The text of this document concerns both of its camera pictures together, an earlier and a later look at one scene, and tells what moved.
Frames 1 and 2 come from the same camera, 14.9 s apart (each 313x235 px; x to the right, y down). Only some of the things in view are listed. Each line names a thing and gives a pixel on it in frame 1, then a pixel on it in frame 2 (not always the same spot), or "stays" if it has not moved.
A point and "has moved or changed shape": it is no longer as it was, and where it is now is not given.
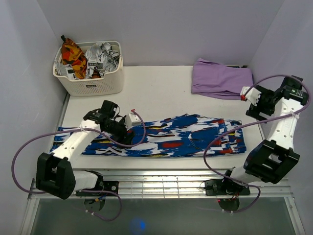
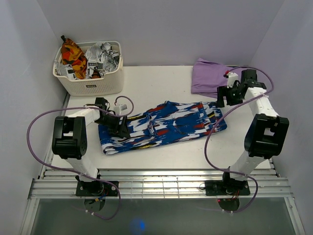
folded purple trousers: [215, 79] stays
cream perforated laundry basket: [112, 83] stays
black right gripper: [264, 93] -> [221, 91]
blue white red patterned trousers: [186, 135] has moved or changed shape
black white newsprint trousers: [100, 58] stays
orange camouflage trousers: [73, 55] stays
